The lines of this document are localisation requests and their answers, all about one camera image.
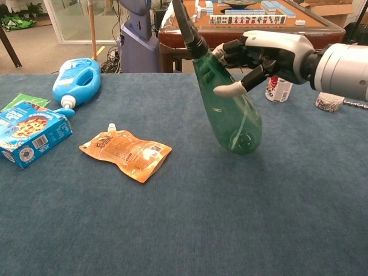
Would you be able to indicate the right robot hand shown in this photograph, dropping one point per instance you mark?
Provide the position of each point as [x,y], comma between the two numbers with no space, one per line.
[281,49]

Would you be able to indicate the metal drill bit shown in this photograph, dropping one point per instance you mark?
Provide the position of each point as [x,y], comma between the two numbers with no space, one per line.
[356,105]

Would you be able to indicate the brown mahjong table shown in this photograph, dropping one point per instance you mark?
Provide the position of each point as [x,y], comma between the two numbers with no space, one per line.
[224,33]

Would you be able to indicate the blue cookie box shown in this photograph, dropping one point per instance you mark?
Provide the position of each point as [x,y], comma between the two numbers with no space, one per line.
[31,135]

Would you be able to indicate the orange spout pouch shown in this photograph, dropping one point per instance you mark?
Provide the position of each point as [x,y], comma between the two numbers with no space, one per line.
[129,149]

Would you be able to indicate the black tripod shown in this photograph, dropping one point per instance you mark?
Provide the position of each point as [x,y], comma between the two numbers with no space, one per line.
[359,14]

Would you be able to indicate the wooden pole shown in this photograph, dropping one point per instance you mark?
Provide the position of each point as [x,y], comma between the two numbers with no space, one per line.
[92,28]

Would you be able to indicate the black dice dome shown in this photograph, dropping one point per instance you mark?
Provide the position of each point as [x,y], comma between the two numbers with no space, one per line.
[238,3]

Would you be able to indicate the blue detergent bottle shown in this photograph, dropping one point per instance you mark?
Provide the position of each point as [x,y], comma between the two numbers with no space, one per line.
[72,74]

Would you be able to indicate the single standing mahjong tile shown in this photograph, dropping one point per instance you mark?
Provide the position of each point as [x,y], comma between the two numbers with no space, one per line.
[195,18]

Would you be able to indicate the green spray bottle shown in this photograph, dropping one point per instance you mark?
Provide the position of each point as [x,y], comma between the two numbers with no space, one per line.
[230,115]

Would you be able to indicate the row of face-up mahjong tiles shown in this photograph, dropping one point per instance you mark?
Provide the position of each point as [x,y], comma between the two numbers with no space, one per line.
[247,19]

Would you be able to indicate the small patterned roll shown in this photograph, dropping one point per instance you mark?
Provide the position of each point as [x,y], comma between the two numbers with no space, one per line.
[330,104]

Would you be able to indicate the white framed glass partition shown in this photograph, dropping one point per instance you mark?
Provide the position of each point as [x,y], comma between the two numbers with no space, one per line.
[86,42]

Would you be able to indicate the green bag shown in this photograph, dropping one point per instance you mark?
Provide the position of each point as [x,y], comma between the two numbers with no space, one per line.
[17,23]

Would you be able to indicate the green snack packet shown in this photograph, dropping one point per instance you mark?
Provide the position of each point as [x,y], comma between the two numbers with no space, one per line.
[26,100]

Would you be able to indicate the single white mahjong tile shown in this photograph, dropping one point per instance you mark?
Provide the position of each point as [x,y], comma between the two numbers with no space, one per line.
[300,23]

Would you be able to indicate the cardboard box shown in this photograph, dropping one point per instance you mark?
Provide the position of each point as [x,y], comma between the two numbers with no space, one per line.
[336,13]

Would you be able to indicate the dark table leg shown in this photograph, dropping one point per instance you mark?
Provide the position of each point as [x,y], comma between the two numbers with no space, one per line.
[11,51]

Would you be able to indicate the blue table cloth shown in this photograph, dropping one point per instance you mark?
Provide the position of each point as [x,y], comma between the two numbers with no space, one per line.
[143,224]

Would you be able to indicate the white bottle black cap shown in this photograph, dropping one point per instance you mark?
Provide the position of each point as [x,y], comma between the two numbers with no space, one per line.
[277,90]

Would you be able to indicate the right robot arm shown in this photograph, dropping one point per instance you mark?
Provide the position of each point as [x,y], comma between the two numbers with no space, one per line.
[342,69]

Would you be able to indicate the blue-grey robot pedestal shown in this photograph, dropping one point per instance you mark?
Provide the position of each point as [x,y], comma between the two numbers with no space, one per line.
[138,49]

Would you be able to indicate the blue white mahjong tile wall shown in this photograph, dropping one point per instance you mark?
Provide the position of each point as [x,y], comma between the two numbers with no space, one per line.
[244,11]
[279,8]
[208,7]

